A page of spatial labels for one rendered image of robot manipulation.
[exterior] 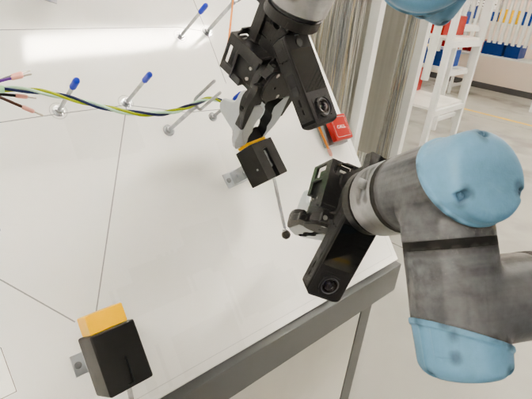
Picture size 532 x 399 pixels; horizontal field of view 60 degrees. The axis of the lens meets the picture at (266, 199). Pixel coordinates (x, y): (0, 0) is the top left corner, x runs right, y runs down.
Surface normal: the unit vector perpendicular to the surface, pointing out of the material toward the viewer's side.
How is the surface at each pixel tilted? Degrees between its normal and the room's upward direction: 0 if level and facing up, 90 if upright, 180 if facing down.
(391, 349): 0
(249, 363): 90
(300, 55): 57
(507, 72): 90
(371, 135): 90
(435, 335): 79
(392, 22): 90
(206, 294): 51
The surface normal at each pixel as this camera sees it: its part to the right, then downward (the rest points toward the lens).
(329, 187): 0.32, -0.14
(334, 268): 0.15, 0.35
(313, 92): 0.63, -0.17
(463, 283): -0.15, -0.11
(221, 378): 0.68, 0.38
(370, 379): 0.10, -0.90
